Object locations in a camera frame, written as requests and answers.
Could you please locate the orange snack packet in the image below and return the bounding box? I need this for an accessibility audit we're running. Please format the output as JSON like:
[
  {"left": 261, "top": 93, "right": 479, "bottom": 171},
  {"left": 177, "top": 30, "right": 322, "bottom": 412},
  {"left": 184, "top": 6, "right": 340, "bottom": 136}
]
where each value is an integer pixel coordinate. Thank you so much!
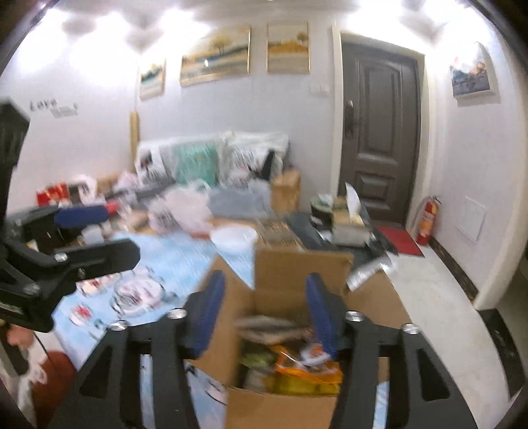
[{"left": 274, "top": 346, "right": 344, "bottom": 385}]

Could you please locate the tissue box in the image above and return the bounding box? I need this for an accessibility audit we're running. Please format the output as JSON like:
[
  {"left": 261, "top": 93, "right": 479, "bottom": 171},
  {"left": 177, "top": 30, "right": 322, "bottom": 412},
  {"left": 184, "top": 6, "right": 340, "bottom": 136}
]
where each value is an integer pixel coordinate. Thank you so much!
[{"left": 332, "top": 183, "right": 370, "bottom": 246}]

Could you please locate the dark brown door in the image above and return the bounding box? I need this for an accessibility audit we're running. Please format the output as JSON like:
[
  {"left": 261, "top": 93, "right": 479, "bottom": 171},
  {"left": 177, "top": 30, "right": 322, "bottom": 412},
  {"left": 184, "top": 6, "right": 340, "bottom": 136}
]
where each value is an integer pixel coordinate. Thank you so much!
[{"left": 340, "top": 41, "right": 421, "bottom": 225}]

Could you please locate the patterned glass tray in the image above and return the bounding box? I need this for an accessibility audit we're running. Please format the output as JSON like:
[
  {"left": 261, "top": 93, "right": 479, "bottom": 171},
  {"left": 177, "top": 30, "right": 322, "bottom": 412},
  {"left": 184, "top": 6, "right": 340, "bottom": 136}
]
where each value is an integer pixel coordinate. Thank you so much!
[{"left": 256, "top": 219, "right": 306, "bottom": 250}]

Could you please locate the red doormat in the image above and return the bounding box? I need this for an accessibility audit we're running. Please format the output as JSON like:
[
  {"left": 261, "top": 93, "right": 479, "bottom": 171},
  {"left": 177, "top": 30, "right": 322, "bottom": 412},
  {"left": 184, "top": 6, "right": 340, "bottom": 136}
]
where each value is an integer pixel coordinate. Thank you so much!
[{"left": 375, "top": 225, "right": 425, "bottom": 257}]

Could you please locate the wide gold framed painting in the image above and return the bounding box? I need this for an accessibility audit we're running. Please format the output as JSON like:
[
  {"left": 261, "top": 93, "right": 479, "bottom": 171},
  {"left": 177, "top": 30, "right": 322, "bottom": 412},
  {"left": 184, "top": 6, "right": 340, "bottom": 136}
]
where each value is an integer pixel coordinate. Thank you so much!
[{"left": 179, "top": 27, "right": 251, "bottom": 87}]

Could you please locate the person's left forearm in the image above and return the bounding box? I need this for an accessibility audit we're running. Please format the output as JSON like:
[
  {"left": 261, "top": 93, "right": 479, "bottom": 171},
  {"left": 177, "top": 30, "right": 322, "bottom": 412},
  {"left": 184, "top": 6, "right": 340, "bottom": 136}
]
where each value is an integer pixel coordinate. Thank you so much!
[{"left": 8, "top": 326, "right": 52, "bottom": 425}]

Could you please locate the white tree print cushion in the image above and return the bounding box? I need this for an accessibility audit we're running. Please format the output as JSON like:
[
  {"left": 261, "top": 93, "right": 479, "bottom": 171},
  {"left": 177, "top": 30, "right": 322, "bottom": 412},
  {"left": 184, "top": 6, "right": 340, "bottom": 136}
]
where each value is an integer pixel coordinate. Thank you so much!
[{"left": 136, "top": 142, "right": 166, "bottom": 182}]

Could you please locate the white plastic bag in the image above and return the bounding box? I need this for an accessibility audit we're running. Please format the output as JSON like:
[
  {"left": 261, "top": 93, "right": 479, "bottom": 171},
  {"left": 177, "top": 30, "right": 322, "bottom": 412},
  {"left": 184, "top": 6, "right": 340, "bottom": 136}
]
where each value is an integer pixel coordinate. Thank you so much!
[{"left": 148, "top": 183, "right": 213, "bottom": 236}]

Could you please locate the silver foil packet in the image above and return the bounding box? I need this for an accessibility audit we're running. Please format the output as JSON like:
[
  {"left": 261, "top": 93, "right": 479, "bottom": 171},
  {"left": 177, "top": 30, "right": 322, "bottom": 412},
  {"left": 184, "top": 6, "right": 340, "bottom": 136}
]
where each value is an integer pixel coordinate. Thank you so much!
[{"left": 346, "top": 253, "right": 397, "bottom": 291}]

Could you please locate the green snack packet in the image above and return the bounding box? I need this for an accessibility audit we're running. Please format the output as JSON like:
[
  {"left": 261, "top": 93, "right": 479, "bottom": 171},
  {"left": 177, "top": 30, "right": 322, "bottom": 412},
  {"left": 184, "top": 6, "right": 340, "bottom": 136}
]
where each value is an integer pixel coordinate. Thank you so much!
[{"left": 240, "top": 350, "right": 274, "bottom": 371}]

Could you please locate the white wall panel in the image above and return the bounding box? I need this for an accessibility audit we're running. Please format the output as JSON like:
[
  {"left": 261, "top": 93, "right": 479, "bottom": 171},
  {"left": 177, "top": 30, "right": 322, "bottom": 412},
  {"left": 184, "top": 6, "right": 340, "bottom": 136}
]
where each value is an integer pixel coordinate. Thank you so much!
[{"left": 458, "top": 196, "right": 487, "bottom": 242}]

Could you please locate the white plastic bowl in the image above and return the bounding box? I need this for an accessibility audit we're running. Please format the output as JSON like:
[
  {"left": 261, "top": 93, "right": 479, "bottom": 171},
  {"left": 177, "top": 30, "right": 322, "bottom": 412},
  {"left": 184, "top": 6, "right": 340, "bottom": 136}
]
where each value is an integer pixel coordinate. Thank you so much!
[{"left": 210, "top": 226, "right": 258, "bottom": 253}]

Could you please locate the tall gold framed painting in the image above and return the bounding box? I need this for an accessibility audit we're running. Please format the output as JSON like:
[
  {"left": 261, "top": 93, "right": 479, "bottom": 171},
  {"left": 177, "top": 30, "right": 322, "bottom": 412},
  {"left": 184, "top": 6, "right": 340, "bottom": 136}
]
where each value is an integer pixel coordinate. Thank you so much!
[{"left": 267, "top": 21, "right": 310, "bottom": 75}]

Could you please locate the small gold framed painting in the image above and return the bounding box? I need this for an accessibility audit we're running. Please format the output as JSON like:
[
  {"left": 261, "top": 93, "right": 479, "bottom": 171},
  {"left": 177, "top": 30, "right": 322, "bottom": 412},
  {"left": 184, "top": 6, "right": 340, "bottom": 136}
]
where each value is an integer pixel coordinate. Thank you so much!
[{"left": 139, "top": 60, "right": 166, "bottom": 100}]

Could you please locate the red fire extinguisher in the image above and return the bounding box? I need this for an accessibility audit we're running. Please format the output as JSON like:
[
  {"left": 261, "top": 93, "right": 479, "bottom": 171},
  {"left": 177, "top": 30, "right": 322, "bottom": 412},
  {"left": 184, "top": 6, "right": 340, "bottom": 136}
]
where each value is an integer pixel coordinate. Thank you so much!
[{"left": 416, "top": 196, "right": 442, "bottom": 247}]

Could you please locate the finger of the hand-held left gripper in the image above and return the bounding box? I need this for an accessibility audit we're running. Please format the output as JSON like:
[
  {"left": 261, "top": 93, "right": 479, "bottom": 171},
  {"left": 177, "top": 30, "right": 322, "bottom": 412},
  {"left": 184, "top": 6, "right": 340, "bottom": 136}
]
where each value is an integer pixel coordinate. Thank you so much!
[
  {"left": 12, "top": 238, "right": 142, "bottom": 296},
  {"left": 12, "top": 204, "right": 112, "bottom": 249}
]

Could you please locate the white black patterned cushion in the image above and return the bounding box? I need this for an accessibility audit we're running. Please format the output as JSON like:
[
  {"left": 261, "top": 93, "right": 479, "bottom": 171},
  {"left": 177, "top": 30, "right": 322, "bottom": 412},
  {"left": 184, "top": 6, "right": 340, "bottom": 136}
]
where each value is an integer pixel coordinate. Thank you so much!
[{"left": 225, "top": 134, "right": 289, "bottom": 186}]

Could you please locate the wall lettering decal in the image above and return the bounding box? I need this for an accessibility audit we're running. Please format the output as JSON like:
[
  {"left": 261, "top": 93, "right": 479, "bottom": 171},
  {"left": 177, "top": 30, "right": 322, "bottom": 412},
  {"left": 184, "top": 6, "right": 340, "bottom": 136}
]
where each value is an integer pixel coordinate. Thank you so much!
[{"left": 29, "top": 99, "right": 79, "bottom": 118}]

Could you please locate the grey sofa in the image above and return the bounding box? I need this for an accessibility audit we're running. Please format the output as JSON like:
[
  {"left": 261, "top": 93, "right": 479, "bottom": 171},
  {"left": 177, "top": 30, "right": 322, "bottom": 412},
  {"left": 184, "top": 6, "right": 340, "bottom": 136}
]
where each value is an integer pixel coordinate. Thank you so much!
[{"left": 136, "top": 132, "right": 289, "bottom": 219}]

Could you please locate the black bag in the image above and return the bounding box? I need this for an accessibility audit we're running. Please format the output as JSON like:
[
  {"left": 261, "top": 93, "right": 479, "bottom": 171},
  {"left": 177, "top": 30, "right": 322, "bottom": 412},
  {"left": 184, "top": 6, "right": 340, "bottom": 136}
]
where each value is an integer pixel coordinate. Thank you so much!
[{"left": 286, "top": 212, "right": 397, "bottom": 253}]

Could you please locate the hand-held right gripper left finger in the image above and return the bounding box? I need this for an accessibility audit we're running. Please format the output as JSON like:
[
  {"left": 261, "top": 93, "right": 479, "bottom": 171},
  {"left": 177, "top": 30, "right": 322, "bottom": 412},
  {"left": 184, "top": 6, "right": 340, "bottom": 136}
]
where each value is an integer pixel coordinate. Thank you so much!
[{"left": 47, "top": 270, "right": 227, "bottom": 429}]

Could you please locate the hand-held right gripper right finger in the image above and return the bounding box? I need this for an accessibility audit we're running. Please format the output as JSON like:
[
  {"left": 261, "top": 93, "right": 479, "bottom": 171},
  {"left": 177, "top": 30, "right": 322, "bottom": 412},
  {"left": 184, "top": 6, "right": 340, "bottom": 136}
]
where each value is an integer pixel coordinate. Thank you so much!
[{"left": 305, "top": 272, "right": 479, "bottom": 429}]

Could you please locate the grey brown snack packet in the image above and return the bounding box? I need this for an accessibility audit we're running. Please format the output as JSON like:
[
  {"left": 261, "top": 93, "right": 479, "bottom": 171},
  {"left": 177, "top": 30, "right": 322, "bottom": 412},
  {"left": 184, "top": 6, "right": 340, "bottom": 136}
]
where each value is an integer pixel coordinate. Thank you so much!
[{"left": 235, "top": 314, "right": 311, "bottom": 344}]

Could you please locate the green cushion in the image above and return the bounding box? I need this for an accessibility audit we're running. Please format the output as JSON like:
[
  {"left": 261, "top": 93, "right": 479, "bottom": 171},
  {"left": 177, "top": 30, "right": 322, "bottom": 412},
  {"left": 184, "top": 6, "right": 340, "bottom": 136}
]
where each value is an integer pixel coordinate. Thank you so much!
[{"left": 173, "top": 142, "right": 219, "bottom": 186}]

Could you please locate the white framed landscape painting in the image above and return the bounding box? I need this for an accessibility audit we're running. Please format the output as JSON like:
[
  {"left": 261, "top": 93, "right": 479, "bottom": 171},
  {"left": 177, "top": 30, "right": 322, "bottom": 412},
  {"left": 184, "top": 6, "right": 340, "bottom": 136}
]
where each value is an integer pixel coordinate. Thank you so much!
[{"left": 449, "top": 41, "right": 500, "bottom": 100}]

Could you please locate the small cardboard box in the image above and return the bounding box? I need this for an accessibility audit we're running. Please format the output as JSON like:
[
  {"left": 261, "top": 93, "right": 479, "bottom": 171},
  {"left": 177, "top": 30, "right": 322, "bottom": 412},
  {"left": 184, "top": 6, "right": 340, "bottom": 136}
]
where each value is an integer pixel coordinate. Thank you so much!
[{"left": 270, "top": 169, "right": 302, "bottom": 215}]

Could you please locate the printed blue blanket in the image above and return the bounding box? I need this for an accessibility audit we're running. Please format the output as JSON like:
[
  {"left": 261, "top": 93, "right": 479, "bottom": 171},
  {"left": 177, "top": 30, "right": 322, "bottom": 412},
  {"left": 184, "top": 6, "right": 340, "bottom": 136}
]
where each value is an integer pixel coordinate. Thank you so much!
[{"left": 51, "top": 229, "right": 390, "bottom": 429}]

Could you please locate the yellow snack packet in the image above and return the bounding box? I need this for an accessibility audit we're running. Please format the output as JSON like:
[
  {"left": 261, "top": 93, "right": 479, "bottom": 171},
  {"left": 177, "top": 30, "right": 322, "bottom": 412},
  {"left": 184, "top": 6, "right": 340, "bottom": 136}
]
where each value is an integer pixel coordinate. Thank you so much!
[{"left": 273, "top": 375, "right": 340, "bottom": 397}]

